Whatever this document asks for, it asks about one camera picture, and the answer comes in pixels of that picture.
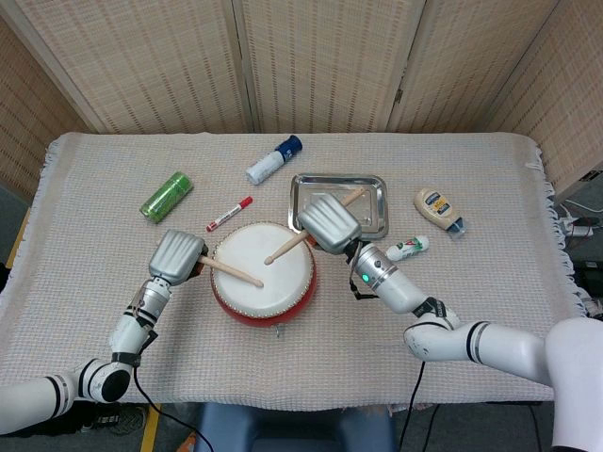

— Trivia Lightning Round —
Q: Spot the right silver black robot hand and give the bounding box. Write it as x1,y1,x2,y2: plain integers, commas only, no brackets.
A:
298,194,364,255

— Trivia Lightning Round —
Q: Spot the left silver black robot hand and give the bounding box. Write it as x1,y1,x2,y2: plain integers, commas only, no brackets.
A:
148,229,211,287

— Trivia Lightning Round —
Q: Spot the wooden drumstick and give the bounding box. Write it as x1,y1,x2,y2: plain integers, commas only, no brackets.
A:
263,187,367,266
200,256,264,288

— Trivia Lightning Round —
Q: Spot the stainless steel rectangular tray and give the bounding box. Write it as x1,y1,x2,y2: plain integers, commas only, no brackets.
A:
286,172,391,240

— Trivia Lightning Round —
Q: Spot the green drink can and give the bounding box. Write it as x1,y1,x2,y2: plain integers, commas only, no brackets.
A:
139,170,195,225

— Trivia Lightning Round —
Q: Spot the red white marker pen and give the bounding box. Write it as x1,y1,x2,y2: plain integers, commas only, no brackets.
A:
205,195,254,234

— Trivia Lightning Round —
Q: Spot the small white green bottle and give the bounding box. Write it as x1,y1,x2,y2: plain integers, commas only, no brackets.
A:
385,234,431,263

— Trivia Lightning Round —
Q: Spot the red drum white skin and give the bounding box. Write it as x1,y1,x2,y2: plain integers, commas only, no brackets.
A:
210,222,318,339

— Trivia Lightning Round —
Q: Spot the white bottle blue cap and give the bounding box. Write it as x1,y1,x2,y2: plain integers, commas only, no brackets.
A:
244,135,303,186

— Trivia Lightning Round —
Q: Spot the beige mayonnaise squeeze bottle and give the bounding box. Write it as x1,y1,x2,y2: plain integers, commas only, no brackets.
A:
413,187,468,241

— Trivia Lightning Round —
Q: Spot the beige woven tablecloth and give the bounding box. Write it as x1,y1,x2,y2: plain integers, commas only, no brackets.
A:
0,131,593,411

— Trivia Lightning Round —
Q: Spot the dark sneaker shoe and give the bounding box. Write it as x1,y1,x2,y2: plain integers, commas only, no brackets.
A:
79,404,148,437

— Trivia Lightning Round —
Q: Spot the blue padded seat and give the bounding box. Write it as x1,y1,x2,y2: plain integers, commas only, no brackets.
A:
195,403,397,452

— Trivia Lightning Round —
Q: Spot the white power strip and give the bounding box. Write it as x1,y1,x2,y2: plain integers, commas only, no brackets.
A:
562,218,595,237

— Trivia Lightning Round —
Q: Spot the black box on floor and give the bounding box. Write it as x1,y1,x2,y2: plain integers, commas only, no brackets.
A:
572,258,603,298

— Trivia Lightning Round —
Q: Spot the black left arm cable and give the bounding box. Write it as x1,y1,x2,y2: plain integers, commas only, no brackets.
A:
133,365,214,452

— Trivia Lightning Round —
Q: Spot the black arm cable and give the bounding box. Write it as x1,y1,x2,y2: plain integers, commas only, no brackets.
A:
133,365,214,452
349,267,428,452

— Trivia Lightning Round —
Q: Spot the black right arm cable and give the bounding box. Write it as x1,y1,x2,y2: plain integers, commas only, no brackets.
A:
349,267,428,452

